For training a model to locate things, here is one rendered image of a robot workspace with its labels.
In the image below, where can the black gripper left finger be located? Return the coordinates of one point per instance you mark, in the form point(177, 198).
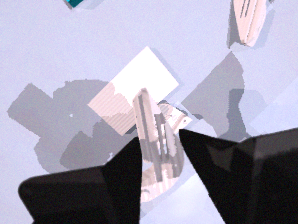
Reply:
point(114, 186)

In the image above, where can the small cyan cube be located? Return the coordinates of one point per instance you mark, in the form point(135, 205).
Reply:
point(74, 3)

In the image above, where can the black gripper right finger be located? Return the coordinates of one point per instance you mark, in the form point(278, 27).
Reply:
point(231, 171)

